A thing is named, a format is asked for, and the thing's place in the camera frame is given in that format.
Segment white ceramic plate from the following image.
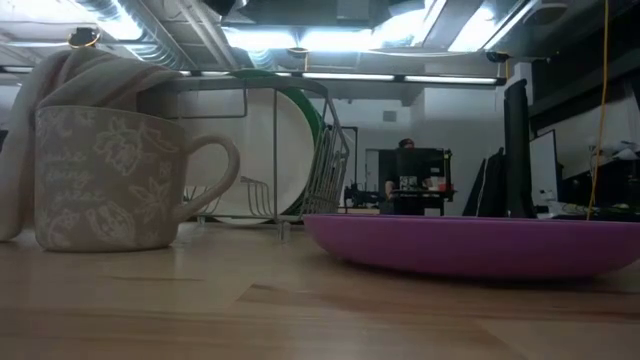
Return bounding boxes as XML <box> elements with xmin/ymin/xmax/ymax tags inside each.
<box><xmin>182</xmin><ymin>88</ymin><xmax>316</xmax><ymax>226</ymax></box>

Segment light green plate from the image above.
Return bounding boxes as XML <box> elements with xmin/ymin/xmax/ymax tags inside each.
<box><xmin>229</xmin><ymin>68</ymin><xmax>326</xmax><ymax>217</ymax></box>

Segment person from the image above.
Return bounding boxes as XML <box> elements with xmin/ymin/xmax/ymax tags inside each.
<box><xmin>383</xmin><ymin>137</ymin><xmax>417</xmax><ymax>201</ymax></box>

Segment long ceiling light strip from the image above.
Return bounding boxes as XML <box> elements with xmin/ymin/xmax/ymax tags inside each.
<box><xmin>179</xmin><ymin>70</ymin><xmax>507</xmax><ymax>87</ymax></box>

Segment purple plastic plate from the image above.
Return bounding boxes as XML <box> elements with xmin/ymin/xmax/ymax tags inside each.
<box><xmin>302</xmin><ymin>213</ymin><xmax>640</xmax><ymax>280</ymax></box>

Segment black leaning panels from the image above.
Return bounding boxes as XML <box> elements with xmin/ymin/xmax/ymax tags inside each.
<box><xmin>462</xmin><ymin>147</ymin><xmax>506</xmax><ymax>218</ymax></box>

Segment black computer monitor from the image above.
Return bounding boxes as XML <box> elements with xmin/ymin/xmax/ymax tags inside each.
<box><xmin>502</xmin><ymin>78</ymin><xmax>537</xmax><ymax>219</ymax></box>

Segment grey floral print mug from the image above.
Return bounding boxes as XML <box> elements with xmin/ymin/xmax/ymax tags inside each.
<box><xmin>33</xmin><ymin>104</ymin><xmax>241</xmax><ymax>253</ymax></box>

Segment white striped dish towel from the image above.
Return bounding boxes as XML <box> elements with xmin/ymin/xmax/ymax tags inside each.
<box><xmin>0</xmin><ymin>46</ymin><xmax>185</xmax><ymax>242</ymax></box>

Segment black yellow ceiling fixture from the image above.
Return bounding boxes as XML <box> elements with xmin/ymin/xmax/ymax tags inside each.
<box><xmin>67</xmin><ymin>27</ymin><xmax>102</xmax><ymax>51</ymax></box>

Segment black office desk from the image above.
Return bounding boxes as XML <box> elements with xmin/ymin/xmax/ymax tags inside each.
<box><xmin>537</xmin><ymin>197</ymin><xmax>640</xmax><ymax>224</ymax></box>

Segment chrome wire dish rack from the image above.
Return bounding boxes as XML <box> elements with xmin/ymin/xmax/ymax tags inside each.
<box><xmin>137</xmin><ymin>74</ymin><xmax>351</xmax><ymax>241</ymax></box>

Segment yellow hanging cable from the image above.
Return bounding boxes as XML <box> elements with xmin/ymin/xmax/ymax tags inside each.
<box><xmin>585</xmin><ymin>0</ymin><xmax>611</xmax><ymax>221</ymax></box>

